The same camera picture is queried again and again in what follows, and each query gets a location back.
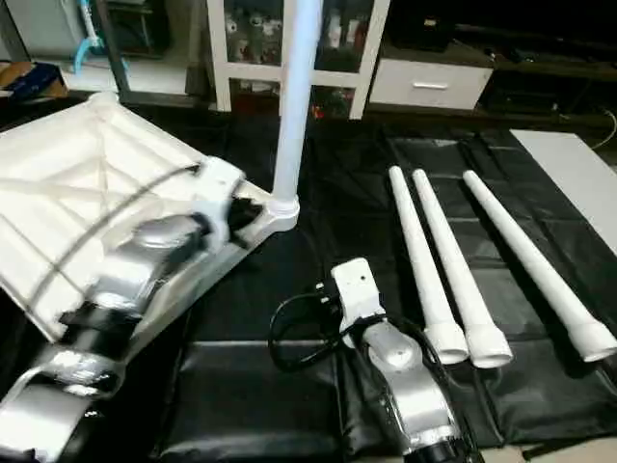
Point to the light blue plastic object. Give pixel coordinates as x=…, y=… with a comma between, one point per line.
x=89, y=39

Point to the white plastic table top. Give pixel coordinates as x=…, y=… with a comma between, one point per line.
x=77, y=193

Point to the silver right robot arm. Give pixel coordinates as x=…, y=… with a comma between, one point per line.
x=410, y=386

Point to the dark low media cabinet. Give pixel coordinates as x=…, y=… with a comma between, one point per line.
x=559, y=87

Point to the brown cardboard box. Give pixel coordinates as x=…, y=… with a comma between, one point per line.
x=29, y=79

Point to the grey vertical metal pole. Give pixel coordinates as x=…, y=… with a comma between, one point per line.
x=114, y=43

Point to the white flat board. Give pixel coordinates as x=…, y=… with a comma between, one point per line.
x=574, y=169

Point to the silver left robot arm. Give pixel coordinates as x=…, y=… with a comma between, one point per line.
x=116, y=299

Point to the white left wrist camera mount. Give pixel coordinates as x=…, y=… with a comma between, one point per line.
x=220, y=193

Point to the white drawer unit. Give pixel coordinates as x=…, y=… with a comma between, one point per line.
x=429, y=85

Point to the white glass door cabinet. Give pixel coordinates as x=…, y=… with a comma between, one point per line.
x=251, y=58

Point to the white plastic table leg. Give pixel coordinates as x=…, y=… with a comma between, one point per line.
x=530, y=260
x=292, y=106
x=419, y=251
x=458, y=260

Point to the black work mat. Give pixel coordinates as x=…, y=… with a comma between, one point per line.
x=251, y=405

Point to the black metal frame leg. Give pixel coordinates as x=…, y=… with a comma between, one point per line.
x=574, y=448

